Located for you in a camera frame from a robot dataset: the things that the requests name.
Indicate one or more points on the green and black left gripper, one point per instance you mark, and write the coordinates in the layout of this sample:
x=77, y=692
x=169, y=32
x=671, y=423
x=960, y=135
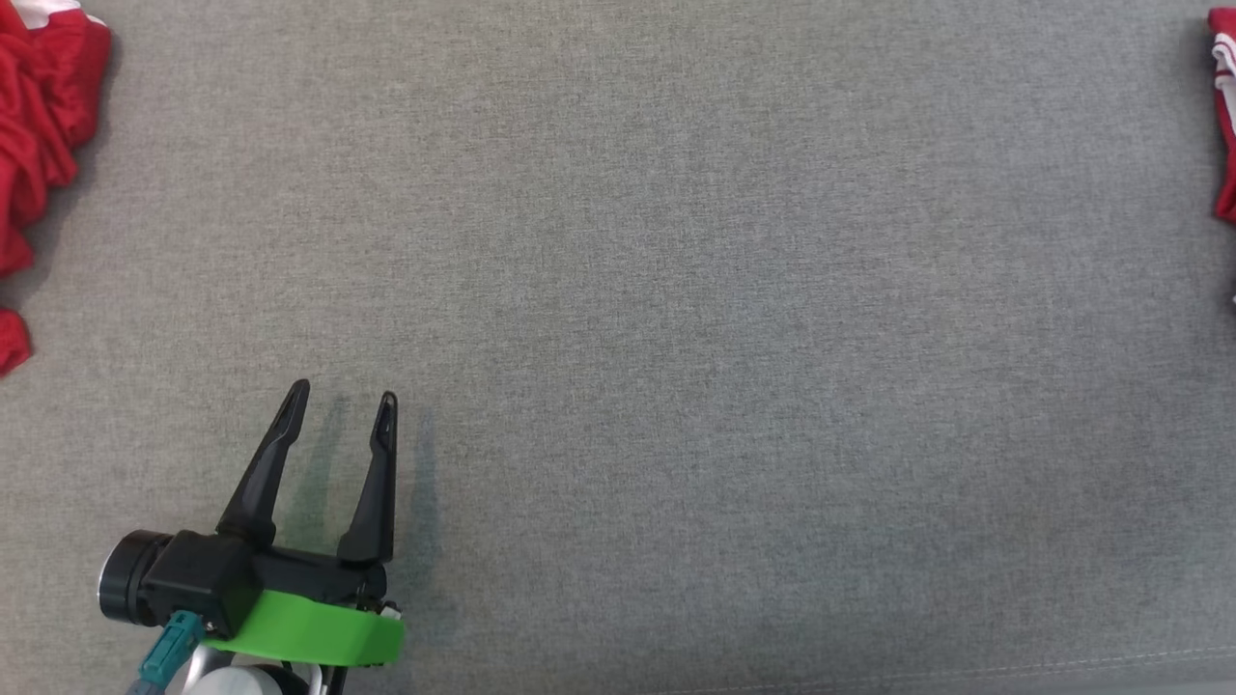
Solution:
x=309, y=627

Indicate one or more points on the red shorts with white trim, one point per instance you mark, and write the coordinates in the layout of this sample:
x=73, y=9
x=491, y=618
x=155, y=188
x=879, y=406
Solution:
x=39, y=106

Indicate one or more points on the grey fabric sofa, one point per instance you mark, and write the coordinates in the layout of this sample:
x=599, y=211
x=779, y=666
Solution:
x=676, y=338

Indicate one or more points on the red white basketball jersey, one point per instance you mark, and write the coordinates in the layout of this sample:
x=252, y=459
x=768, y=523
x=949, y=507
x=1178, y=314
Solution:
x=1226, y=116

